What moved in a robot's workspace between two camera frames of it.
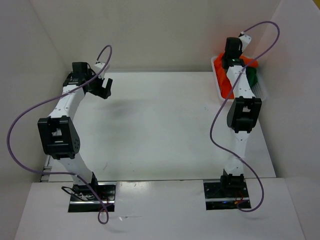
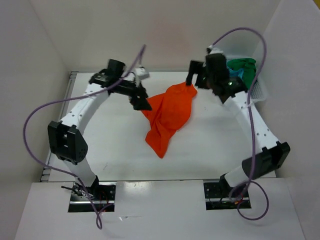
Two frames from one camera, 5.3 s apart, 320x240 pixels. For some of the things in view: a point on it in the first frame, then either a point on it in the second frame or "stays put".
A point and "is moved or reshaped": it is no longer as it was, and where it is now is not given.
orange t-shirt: x=225 y=83 is moved or reshaped
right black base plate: x=223 y=196 stays put
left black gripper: x=101 y=92 to x=140 y=103
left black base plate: x=83 y=199 stays put
